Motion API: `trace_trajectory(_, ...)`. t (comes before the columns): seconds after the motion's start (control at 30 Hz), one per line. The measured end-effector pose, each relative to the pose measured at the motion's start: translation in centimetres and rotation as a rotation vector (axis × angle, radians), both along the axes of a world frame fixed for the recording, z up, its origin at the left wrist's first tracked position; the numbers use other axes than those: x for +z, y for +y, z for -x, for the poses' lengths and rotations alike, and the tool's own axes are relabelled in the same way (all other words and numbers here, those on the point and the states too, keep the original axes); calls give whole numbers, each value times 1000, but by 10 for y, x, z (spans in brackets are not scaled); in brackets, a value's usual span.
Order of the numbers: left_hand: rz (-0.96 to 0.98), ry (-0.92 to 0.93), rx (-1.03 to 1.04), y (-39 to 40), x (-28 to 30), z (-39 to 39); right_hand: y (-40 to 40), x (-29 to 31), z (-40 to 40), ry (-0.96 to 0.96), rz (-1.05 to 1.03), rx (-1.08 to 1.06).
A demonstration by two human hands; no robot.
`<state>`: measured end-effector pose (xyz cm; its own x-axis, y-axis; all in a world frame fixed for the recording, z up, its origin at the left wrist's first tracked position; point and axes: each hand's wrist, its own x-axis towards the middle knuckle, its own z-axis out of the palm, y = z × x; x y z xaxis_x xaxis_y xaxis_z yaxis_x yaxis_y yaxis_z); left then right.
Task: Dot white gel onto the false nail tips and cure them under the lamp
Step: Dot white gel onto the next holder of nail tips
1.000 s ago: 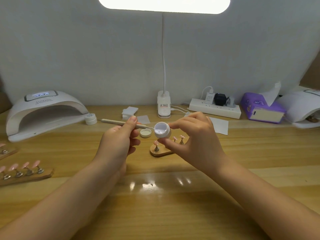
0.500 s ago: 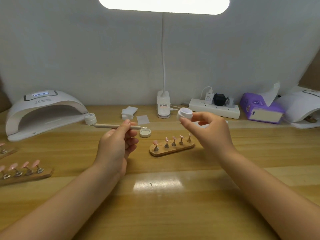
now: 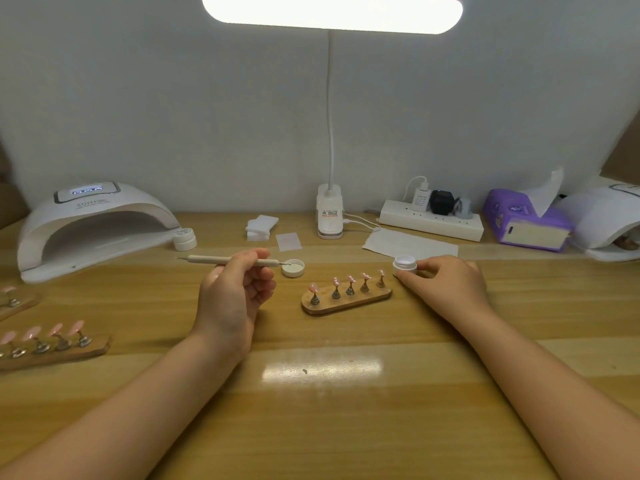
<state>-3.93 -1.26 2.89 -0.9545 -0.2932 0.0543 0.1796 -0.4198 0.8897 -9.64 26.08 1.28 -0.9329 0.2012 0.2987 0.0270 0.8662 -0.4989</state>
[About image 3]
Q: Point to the person's right hand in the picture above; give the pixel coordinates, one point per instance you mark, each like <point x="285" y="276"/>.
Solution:
<point x="445" y="290"/>

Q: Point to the person's left hand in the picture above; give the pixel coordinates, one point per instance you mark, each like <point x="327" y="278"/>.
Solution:
<point x="232" y="305"/>

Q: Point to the white gel jar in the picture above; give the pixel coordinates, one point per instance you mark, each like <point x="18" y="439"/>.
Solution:
<point x="405" y="263"/>

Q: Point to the grey dotting pen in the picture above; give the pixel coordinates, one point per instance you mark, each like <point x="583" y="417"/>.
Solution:
<point x="210" y="260"/>

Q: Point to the wooden nail holder strip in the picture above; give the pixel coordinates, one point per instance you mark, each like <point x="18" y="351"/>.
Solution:
<point x="348" y="301"/>

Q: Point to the white nail lamp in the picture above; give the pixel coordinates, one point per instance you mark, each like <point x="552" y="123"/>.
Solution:
<point x="92" y="220"/>
<point x="608" y="218"/>

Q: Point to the wooden stands with pink nails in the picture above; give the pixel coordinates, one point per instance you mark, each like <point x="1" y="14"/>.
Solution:
<point x="50" y="343"/>

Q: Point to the person's left forearm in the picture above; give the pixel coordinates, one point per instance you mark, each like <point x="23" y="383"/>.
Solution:
<point x="110" y="427"/>

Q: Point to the person's right forearm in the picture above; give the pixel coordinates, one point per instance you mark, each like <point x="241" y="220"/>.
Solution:
<point x="565" y="405"/>

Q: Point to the white desk lamp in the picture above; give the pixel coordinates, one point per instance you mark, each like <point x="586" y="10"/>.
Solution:
<point x="331" y="15"/>

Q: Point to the white paper sheet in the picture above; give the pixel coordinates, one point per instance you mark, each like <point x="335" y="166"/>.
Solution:
<point x="405" y="245"/>

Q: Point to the white power strip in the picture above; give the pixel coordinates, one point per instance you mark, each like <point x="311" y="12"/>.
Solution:
<point x="431" y="221"/>

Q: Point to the white jar lid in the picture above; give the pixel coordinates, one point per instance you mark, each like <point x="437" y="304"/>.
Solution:
<point x="293" y="268"/>

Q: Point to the small closed white jar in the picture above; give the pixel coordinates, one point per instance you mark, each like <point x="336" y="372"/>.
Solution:
<point x="185" y="239"/>

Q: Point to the stack of white cotton pads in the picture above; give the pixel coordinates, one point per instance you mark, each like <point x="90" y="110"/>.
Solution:
<point x="262" y="228"/>

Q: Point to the grey plug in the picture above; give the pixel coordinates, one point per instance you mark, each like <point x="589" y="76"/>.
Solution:
<point x="464" y="208"/>

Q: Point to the small white paper square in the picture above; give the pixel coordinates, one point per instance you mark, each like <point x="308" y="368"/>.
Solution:
<point x="289" y="241"/>

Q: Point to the black plug adapter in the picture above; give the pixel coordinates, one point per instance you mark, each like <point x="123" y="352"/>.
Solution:
<point x="442" y="203"/>

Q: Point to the white charger plug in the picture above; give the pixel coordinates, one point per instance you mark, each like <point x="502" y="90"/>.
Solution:
<point x="421" y="199"/>

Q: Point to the purple tissue box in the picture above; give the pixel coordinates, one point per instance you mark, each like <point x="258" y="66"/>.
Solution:
<point x="511" y="222"/>

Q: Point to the white tissue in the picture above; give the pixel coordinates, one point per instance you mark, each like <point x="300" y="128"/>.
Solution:
<point x="546" y="192"/>

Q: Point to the brown wooden board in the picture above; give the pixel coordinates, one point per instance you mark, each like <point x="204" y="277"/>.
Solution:
<point x="622" y="145"/>

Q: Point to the brown cardboard box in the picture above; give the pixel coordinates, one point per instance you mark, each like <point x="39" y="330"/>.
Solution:
<point x="10" y="200"/>

